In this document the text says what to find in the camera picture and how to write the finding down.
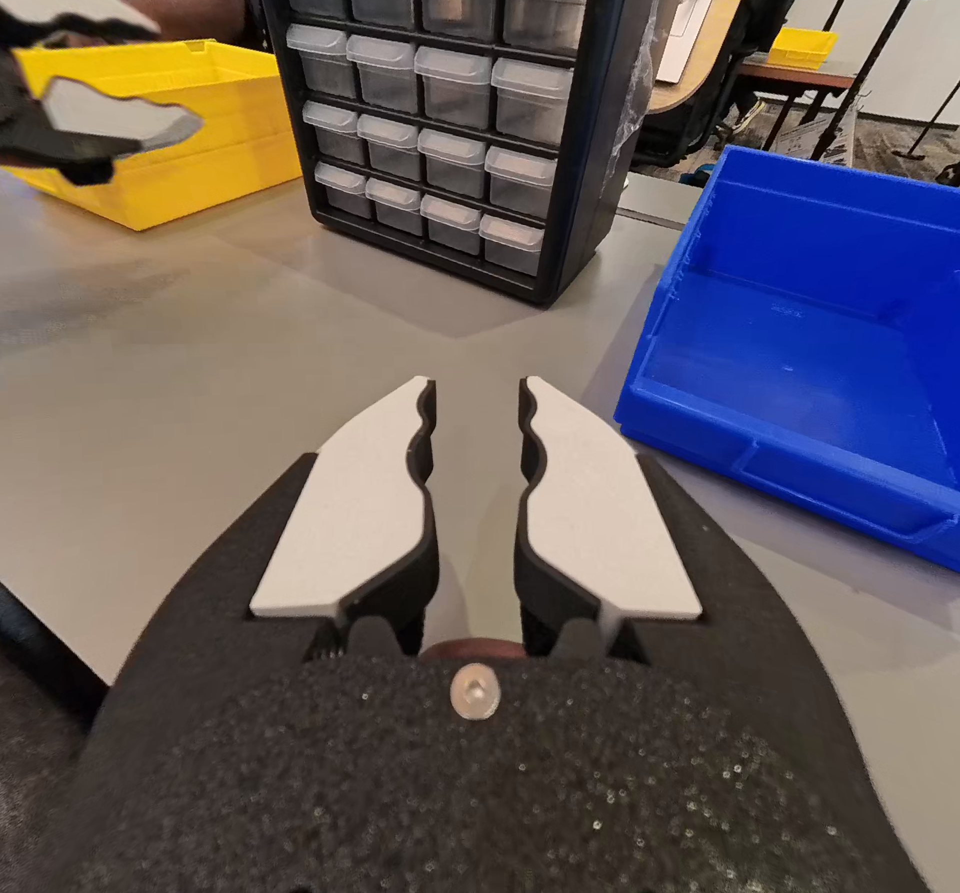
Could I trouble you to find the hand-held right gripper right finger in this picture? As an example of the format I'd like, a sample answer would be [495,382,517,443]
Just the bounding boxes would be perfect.
[513,374,705,658]

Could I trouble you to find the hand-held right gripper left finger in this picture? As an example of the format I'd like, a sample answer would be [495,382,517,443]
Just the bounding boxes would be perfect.
[249,375,441,658]

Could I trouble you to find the yellow plastic bin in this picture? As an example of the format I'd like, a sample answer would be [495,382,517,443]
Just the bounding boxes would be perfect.
[0,39,305,233]
[768,26,840,71]

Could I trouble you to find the blue plastic bin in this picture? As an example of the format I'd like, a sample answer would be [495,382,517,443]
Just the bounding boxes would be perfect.
[613,145,960,573]

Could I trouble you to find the black drawer cabinet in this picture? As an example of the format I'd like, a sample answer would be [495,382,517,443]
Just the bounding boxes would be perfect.
[246,0,695,309]

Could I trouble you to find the rows of clear cabinet drawers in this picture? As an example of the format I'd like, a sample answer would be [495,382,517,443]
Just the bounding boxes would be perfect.
[264,0,597,278]

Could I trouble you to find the crumpled clear plastic film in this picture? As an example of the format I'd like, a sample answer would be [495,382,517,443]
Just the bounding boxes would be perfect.
[611,0,665,167]

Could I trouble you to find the brown wooden table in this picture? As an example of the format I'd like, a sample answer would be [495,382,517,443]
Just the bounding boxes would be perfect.
[738,56,864,92]

